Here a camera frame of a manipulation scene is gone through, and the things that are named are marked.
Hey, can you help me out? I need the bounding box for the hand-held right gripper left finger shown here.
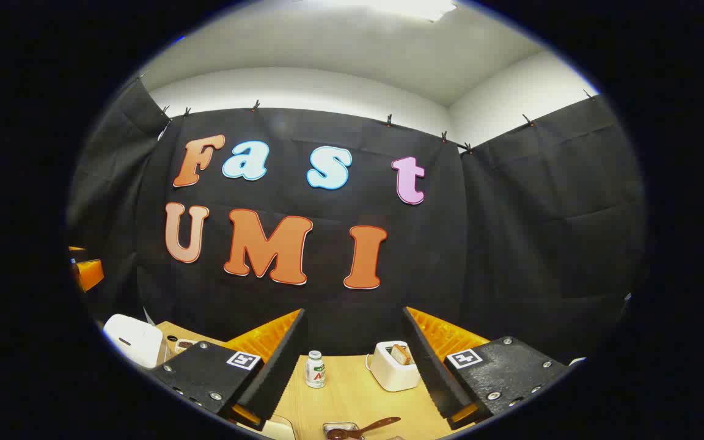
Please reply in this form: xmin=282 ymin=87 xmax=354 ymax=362
xmin=150 ymin=309 xmax=308 ymax=431

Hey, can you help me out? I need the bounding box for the white rice cooker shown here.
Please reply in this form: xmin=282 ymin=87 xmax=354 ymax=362
xmin=103 ymin=313 xmax=166 ymax=369

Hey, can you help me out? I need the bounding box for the brown wooden spoon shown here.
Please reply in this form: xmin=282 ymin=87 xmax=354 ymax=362
xmin=326 ymin=417 xmax=402 ymax=440

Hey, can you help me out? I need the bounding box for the ceiling light panel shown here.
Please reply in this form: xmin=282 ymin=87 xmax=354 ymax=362
xmin=376 ymin=0 xmax=457 ymax=23

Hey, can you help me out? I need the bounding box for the black backdrop cloth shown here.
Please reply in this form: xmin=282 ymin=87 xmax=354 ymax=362
xmin=68 ymin=76 xmax=646 ymax=367

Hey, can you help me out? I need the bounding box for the metal wire chopstick holder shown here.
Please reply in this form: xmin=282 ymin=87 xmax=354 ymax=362
xmin=321 ymin=422 xmax=368 ymax=440

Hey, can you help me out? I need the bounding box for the cream toaster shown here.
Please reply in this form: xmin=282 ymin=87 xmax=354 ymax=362
xmin=367 ymin=340 xmax=422 ymax=392

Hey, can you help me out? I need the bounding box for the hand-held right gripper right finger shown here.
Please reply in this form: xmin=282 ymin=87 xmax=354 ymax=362
xmin=402 ymin=306 xmax=573 ymax=430

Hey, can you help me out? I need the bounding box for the cream square container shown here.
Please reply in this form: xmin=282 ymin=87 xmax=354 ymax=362
xmin=260 ymin=416 xmax=296 ymax=440

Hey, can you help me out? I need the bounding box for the white bottle green label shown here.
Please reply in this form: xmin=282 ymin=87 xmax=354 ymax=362
xmin=305 ymin=350 xmax=326 ymax=389

